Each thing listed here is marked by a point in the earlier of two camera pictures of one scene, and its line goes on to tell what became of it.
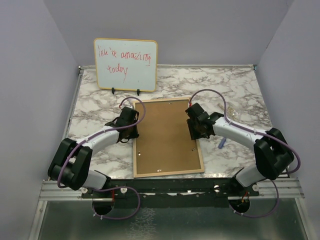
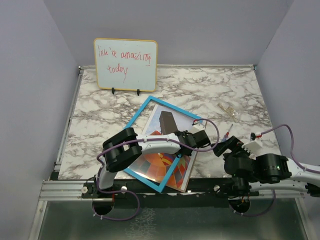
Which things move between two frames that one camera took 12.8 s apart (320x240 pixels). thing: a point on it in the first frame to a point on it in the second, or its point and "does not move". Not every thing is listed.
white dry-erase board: x=126 y=64 does not move
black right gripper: x=194 y=135 to x=232 y=143
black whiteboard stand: x=113 y=90 does not move
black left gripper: x=135 y=134 to x=186 y=133
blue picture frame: x=180 y=100 to x=193 y=117
